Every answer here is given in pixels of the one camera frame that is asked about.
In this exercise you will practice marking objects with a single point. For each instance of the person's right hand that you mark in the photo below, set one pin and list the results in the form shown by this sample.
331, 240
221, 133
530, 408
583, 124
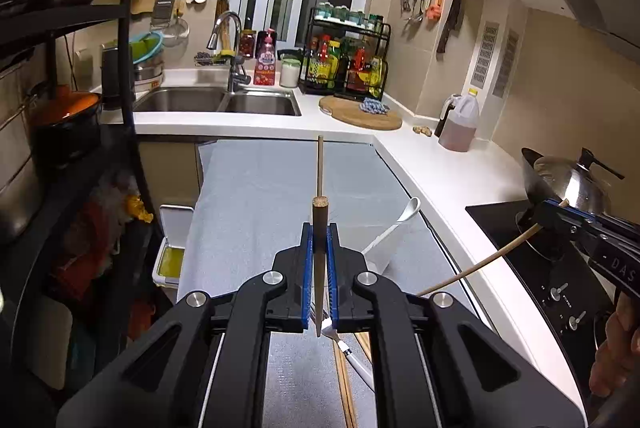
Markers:
612, 348

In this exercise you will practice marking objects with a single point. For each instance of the blue patterned bundle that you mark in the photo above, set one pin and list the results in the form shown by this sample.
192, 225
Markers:
374, 106

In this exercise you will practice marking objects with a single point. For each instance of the white ceramic spoon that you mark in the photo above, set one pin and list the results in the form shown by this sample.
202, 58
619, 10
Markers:
400, 219

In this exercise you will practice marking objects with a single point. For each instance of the mesh strainer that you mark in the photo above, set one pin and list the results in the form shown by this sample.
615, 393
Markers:
175, 33

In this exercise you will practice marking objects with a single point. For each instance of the clear cooking oil jug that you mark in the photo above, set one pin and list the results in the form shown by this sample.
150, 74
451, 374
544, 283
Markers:
460, 128

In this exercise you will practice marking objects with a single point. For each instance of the dark grey canister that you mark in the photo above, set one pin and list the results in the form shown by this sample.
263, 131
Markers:
117, 78

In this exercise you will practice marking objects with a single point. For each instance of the red sauce jar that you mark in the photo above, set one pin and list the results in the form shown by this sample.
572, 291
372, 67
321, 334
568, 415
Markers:
246, 45

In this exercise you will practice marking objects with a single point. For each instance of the steel pot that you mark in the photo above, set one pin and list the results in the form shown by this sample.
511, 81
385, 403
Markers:
147, 75

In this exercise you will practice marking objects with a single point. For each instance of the sink sponge rack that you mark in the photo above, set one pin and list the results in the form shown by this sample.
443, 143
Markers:
205, 57

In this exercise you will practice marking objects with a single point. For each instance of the wall vent grille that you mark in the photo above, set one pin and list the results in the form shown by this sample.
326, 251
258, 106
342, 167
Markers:
485, 53
506, 63

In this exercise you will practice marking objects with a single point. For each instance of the white trash bin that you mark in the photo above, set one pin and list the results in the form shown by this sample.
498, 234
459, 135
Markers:
175, 223

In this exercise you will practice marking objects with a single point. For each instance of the yellow plastic bag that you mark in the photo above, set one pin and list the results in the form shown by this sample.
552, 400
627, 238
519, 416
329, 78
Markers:
137, 208

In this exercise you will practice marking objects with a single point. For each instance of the black pot with orange lid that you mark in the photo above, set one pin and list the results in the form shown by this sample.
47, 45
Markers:
75, 103

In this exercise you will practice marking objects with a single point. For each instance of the black cooktop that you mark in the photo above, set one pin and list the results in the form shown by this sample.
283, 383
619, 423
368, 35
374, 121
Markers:
525, 268

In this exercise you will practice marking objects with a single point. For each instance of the grey woven cloth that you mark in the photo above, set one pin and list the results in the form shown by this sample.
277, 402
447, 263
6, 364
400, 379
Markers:
260, 208

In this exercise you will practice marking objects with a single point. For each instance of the chrome kitchen faucet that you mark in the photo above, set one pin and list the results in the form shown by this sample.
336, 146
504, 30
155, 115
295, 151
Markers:
235, 78

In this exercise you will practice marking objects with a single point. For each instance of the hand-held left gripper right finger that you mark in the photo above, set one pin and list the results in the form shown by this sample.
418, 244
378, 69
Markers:
334, 278

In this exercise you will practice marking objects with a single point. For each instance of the metal grater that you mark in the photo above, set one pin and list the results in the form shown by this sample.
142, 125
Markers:
165, 8

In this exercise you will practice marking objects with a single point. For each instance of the clear plastic utensil container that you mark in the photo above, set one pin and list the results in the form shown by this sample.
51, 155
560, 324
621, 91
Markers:
387, 253

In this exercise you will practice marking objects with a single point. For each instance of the stainless steel double sink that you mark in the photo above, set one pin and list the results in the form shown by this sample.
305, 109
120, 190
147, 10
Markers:
185, 100

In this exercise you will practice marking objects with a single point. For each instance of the light bamboo chopstick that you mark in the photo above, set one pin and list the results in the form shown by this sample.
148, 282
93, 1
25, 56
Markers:
480, 263

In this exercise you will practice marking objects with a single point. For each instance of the pink soap bottle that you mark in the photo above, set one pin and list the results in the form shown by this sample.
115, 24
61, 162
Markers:
265, 68

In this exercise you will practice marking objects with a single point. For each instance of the round wooden cutting board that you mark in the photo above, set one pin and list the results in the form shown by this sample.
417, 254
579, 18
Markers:
350, 117

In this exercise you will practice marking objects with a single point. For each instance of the hanging cleaver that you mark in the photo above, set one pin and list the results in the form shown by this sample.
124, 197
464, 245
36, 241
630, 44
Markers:
450, 25

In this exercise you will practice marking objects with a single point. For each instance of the red bag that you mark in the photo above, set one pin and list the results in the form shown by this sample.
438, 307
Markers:
85, 248

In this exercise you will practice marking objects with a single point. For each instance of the row of sauce bottles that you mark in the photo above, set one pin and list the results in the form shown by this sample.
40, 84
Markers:
325, 63

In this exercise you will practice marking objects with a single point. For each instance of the green colander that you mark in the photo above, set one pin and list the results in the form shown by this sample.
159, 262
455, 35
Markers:
147, 48

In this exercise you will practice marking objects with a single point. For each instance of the black shelf rack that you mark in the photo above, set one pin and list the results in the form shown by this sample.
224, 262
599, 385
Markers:
127, 58

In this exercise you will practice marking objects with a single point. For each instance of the wall outlet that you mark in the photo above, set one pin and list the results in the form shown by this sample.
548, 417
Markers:
83, 58

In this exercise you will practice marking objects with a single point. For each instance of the white jar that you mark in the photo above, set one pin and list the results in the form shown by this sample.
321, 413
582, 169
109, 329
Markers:
289, 73

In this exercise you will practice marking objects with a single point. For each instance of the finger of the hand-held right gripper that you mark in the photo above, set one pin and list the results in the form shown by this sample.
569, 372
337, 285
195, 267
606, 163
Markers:
575, 209
565, 225

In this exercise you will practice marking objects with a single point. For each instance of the row of green spice jars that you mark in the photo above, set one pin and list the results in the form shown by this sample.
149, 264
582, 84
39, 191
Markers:
345, 13

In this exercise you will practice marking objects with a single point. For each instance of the wooden utensil bundle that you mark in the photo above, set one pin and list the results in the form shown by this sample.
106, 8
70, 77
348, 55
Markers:
223, 8

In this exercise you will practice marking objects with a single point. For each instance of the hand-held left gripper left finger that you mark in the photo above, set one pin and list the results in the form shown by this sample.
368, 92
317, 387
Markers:
306, 278

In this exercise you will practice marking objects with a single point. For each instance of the ginger pieces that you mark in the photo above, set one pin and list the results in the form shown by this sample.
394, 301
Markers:
423, 130

